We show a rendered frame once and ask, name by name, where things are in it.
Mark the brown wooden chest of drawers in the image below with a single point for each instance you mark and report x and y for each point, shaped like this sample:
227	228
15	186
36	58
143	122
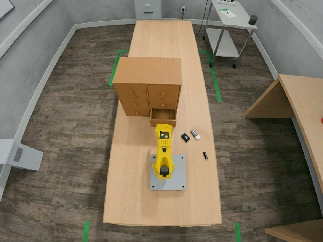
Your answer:
148	70

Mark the white eraser with black sleeve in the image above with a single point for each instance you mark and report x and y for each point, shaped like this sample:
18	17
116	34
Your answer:
194	133

